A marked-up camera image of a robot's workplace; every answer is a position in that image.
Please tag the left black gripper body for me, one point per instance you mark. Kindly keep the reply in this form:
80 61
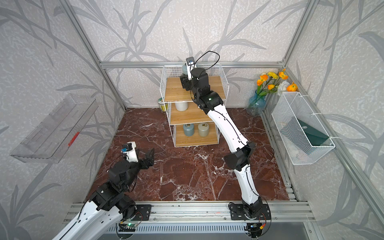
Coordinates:
134 169

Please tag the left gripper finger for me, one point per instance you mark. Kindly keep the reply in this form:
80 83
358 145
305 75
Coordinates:
150 157
147 163

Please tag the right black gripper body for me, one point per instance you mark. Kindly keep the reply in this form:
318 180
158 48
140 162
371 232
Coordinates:
197 95

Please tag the white wire shelf rack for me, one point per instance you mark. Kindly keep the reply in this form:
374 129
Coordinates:
172 91

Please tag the tall light blue canister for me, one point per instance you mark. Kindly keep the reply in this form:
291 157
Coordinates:
185 69

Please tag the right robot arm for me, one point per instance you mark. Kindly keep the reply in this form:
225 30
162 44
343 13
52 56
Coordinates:
241 149

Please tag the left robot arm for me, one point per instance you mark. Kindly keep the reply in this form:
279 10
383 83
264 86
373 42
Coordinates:
109 204

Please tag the white canister middle left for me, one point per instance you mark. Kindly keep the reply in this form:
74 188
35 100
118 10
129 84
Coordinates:
181 106

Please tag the small sage green canister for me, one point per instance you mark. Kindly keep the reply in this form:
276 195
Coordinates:
203 129

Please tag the small blue-grey canister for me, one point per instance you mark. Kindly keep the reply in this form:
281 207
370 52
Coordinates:
189 129

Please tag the blue glass vase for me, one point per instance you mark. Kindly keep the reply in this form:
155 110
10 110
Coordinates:
257 104

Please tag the red marker pen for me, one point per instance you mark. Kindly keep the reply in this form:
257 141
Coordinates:
73 139

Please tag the orange yellow artificial flowers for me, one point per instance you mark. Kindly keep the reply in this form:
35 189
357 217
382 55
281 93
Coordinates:
275 83

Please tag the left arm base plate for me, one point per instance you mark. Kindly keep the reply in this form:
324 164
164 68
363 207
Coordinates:
139 213

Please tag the clear acrylic wall shelf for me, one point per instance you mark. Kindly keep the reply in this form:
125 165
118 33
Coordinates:
48 142

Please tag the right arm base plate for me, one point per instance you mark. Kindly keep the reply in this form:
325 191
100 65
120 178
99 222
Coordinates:
238 213

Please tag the white wire wall basket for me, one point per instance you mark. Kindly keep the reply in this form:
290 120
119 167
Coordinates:
293 104

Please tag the aluminium front rail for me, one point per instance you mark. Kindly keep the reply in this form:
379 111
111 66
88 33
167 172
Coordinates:
218 212

